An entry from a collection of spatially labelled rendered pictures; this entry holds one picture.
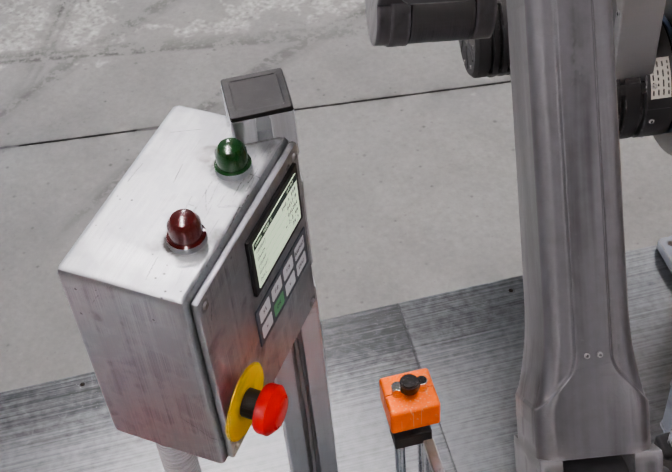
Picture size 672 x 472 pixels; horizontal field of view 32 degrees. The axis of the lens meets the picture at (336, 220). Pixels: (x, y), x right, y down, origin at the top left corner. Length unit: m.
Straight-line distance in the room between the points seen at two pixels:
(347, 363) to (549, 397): 0.87
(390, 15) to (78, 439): 0.73
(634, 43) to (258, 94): 0.59
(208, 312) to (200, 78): 2.50
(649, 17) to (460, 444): 0.54
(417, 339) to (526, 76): 0.91
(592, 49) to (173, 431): 0.43
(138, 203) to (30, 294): 2.00
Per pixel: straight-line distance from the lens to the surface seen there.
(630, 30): 1.28
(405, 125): 3.01
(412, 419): 1.00
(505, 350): 1.49
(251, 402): 0.84
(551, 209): 0.61
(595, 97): 0.61
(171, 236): 0.74
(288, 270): 0.86
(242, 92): 0.82
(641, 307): 1.55
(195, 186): 0.79
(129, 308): 0.75
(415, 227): 2.75
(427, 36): 0.99
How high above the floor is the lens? 2.02
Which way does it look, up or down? 47 degrees down
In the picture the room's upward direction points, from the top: 5 degrees counter-clockwise
